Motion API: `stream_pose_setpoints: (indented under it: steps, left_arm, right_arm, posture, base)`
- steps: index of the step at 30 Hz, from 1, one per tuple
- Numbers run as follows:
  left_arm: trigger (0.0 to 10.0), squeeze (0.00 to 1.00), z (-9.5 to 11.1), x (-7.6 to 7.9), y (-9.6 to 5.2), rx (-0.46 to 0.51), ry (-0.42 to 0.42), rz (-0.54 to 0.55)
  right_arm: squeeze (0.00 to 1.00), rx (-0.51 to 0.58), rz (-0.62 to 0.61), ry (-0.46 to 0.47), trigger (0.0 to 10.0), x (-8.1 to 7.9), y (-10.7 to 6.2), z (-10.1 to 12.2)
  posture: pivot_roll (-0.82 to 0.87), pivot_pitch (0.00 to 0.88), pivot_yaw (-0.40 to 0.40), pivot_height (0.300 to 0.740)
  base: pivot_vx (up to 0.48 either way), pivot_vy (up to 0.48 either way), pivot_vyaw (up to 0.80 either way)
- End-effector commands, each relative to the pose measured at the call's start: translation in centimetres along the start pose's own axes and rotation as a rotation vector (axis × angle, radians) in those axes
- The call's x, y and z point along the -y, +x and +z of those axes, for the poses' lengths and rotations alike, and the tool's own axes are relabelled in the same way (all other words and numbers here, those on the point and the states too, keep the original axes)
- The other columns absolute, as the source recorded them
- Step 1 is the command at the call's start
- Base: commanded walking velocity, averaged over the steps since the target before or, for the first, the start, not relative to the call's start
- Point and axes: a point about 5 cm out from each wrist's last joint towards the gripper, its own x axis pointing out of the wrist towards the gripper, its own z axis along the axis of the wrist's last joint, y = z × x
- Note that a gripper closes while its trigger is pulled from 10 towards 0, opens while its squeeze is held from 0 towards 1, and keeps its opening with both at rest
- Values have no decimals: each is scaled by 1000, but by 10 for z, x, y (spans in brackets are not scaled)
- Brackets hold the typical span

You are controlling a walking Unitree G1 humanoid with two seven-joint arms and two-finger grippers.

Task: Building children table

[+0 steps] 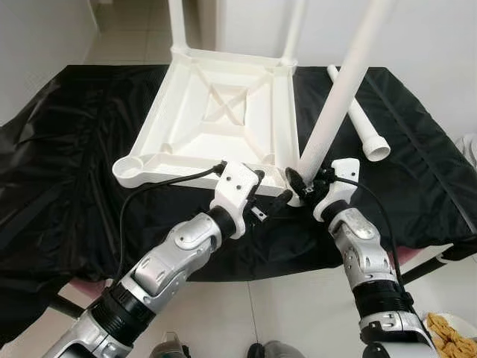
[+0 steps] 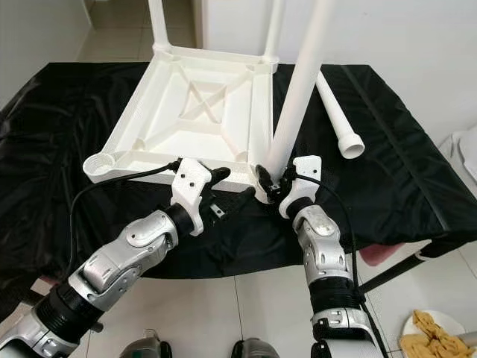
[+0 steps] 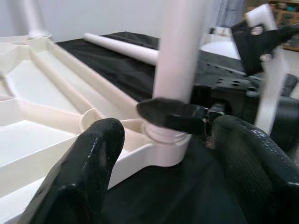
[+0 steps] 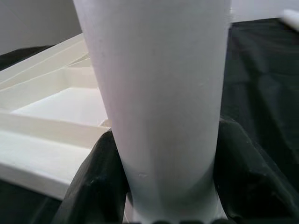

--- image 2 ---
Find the pink cloth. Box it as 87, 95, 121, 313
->
359, 246, 397, 268
37, 271, 61, 286

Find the grey robot left foot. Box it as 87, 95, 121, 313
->
119, 330, 173, 358

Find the black tablecloth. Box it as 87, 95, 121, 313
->
0, 61, 477, 321

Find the yellow cloth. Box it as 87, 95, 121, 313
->
399, 310, 476, 358

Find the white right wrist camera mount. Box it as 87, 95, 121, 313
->
279, 155, 323, 219

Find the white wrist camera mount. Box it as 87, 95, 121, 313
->
279, 155, 323, 219
168, 158, 213, 237

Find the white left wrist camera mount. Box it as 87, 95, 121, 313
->
168, 158, 213, 237

